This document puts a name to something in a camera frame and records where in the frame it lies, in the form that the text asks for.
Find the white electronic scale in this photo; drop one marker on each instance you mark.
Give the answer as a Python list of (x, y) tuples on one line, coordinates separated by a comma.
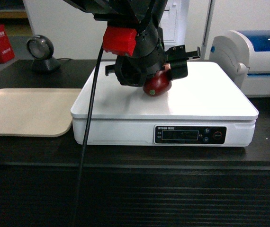
[(203, 109)]

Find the black checkout counter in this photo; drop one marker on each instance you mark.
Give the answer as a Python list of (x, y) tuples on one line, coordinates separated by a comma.
[(136, 186)]

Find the red wrist camera mount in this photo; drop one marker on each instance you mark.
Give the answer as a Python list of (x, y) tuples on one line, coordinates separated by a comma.
[(119, 40)]

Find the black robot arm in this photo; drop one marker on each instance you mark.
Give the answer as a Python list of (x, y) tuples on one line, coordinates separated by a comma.
[(135, 14)]

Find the beige plastic tray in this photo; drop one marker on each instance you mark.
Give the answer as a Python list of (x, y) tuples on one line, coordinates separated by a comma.
[(36, 112)]

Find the white blue label printer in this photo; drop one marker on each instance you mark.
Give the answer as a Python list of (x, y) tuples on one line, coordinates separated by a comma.
[(245, 58)]

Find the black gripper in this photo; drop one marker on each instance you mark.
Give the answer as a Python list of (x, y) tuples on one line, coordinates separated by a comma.
[(149, 57)]

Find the white checkout kiosk terminal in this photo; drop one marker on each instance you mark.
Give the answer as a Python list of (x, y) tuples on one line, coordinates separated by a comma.
[(174, 23)]

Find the black barcode scanner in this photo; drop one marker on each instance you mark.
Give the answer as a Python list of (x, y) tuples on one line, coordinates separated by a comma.
[(41, 49)]

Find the dark red mango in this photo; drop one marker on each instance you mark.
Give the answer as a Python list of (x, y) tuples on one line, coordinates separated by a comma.
[(159, 84)]

